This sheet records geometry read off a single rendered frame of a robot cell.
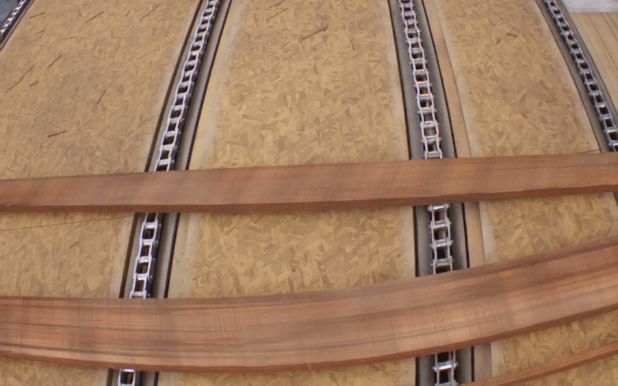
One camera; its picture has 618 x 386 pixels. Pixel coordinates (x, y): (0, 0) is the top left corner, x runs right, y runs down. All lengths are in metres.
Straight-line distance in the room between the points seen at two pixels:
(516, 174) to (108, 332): 1.06
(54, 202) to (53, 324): 0.53
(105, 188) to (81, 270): 0.30
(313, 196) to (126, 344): 0.63
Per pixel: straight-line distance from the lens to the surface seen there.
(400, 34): 2.92
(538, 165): 2.20
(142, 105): 2.87
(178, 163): 2.56
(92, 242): 2.39
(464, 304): 1.87
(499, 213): 2.14
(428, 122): 2.44
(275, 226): 2.24
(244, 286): 2.10
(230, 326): 1.95
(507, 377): 1.72
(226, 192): 2.30
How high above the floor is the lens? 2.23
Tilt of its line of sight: 36 degrees down
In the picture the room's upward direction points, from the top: 14 degrees counter-clockwise
